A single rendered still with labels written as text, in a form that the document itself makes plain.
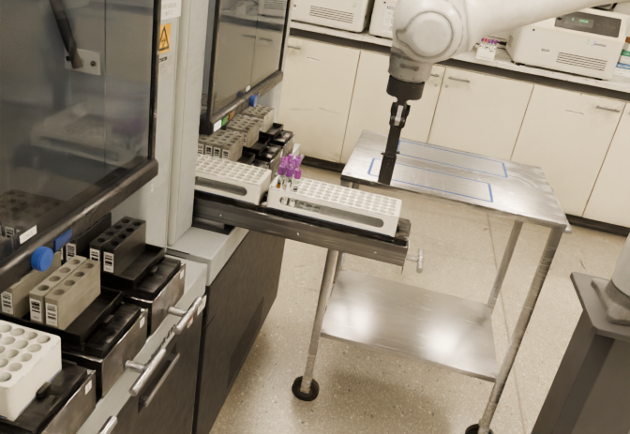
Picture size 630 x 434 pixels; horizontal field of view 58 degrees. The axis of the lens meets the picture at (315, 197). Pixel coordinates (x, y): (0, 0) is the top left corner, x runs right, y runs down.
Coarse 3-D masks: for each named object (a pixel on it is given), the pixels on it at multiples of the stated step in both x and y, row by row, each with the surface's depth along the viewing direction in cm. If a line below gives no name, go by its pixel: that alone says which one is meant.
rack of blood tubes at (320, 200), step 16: (272, 192) 129; (288, 192) 128; (304, 192) 129; (320, 192) 131; (336, 192) 132; (352, 192) 133; (368, 192) 135; (288, 208) 129; (304, 208) 130; (320, 208) 132; (336, 208) 137; (352, 208) 126; (368, 208) 127; (384, 208) 129; (352, 224) 128; (368, 224) 132; (384, 224) 126
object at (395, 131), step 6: (402, 120) 115; (390, 126) 117; (396, 126) 117; (390, 132) 118; (396, 132) 118; (390, 138) 119; (396, 138) 119; (390, 144) 120; (396, 144) 119; (390, 150) 121; (396, 150) 120
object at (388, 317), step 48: (384, 144) 184; (432, 144) 192; (432, 192) 153; (480, 192) 158; (528, 192) 164; (336, 288) 203; (384, 288) 208; (336, 336) 178; (384, 336) 182; (432, 336) 186; (480, 336) 190; (480, 432) 178
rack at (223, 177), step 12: (204, 156) 139; (204, 168) 133; (216, 168) 134; (228, 168) 135; (240, 168) 137; (252, 168) 137; (204, 180) 140; (216, 180) 141; (228, 180) 130; (240, 180) 129; (252, 180) 131; (264, 180) 132; (216, 192) 132; (228, 192) 131; (240, 192) 137; (252, 192) 130; (264, 192) 135
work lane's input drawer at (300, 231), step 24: (192, 216) 133; (216, 216) 132; (240, 216) 131; (264, 216) 129; (288, 216) 129; (312, 240) 129; (336, 240) 128; (360, 240) 127; (384, 240) 127; (408, 240) 129
